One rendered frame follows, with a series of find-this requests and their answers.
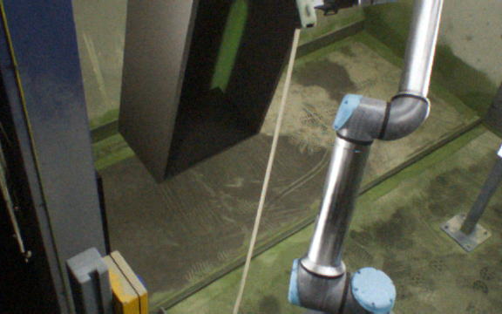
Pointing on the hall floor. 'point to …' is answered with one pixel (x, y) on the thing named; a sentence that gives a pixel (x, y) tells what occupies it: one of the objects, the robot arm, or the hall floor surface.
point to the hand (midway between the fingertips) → (299, 0)
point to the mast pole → (487, 191)
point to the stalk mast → (90, 283)
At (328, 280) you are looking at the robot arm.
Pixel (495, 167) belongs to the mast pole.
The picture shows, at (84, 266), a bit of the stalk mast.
